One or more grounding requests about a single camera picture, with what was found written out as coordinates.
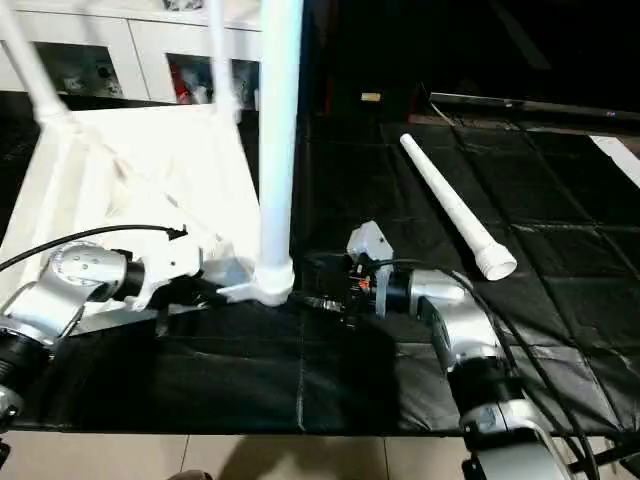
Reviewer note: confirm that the small dark figurines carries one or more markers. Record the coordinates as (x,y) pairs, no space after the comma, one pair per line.
(85,82)

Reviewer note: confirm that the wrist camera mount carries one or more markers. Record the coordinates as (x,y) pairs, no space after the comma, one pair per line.
(368,243)
(180,258)

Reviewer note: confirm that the small tan label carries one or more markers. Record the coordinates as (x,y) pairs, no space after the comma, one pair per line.
(371,97)

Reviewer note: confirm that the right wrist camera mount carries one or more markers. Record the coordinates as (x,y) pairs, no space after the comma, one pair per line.
(368,243)

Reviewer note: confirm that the small grey metal object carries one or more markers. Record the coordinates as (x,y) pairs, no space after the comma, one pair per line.
(183,4)

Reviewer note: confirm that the long black bar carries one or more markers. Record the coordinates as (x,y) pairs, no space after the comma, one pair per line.
(530,103)

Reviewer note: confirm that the large black cabinet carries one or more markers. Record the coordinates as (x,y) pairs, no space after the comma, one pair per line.
(500,45)

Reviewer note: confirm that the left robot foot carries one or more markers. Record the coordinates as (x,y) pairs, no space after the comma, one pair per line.
(195,474)

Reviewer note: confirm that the white plastic table top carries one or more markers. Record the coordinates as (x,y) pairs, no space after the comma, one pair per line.
(130,180)

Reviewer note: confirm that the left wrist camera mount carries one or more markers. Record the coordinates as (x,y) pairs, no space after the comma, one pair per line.
(180,258)

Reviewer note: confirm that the black work mat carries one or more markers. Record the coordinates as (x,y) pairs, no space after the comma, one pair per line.
(400,360)

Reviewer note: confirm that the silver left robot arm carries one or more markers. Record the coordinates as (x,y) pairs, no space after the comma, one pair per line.
(55,310)

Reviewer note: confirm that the white glass-door cabinet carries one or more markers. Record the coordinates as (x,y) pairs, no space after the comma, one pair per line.
(120,50)

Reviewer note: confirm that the small red bottle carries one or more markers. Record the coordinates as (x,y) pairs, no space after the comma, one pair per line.
(180,85)

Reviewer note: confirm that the white board strip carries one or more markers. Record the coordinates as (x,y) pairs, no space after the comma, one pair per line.
(618,160)

